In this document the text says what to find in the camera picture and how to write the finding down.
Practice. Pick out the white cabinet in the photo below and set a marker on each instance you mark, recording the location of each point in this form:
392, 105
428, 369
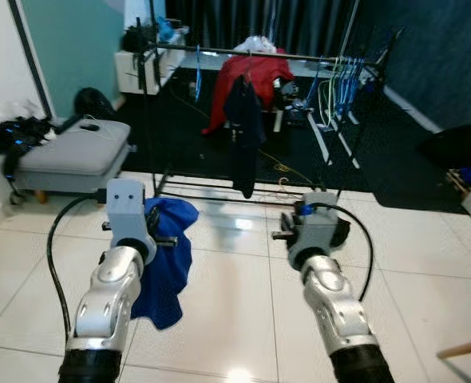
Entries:
132, 76

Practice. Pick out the black backpack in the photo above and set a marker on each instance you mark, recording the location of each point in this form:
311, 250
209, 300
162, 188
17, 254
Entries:
94, 104

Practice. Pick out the blue garment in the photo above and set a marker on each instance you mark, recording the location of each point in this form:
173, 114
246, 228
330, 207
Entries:
172, 271

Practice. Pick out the black long case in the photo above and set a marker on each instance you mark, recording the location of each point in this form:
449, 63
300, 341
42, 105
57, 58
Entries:
68, 122

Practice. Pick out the navy printed t-shirt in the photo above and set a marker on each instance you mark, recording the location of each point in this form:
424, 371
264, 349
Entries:
243, 136

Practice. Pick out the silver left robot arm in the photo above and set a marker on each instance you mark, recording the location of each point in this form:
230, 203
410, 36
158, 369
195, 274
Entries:
108, 303

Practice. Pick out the black floor mat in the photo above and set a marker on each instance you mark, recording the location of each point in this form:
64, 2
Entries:
395, 159

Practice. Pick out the wooden furniture leg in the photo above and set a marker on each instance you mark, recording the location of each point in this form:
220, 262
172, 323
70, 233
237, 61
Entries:
463, 348

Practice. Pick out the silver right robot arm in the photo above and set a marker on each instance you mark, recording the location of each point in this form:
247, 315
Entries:
339, 311

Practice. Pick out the grey cushioned ottoman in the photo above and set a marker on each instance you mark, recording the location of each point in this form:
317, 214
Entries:
72, 152

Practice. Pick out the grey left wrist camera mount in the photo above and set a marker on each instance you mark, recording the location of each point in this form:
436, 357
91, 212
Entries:
128, 207

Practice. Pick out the dark curtain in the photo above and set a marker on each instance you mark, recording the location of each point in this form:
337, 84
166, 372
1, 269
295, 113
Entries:
299, 24

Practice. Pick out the white cloth bundle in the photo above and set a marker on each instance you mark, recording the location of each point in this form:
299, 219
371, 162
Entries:
255, 45

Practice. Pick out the black phone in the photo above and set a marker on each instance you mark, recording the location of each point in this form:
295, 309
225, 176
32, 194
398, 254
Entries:
89, 126

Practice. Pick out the red cloth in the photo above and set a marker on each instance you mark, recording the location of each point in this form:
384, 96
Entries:
255, 80

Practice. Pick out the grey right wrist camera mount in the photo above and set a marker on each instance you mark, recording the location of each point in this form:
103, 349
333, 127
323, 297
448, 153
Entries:
311, 231

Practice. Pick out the clear plastic bag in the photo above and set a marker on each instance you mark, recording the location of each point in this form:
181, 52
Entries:
20, 109

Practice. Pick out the black metal clothes rack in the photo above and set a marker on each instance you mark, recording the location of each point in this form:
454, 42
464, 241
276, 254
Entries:
219, 54

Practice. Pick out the black bulky floor bag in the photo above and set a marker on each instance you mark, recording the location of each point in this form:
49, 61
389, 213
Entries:
455, 148

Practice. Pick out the pale green plastic hanger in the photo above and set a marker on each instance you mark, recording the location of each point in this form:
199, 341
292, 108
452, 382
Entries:
325, 104

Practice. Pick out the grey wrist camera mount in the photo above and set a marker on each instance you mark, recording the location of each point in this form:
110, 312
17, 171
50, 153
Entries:
128, 207
311, 231

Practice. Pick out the black shoulder bag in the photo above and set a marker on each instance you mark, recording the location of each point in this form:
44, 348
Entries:
138, 40

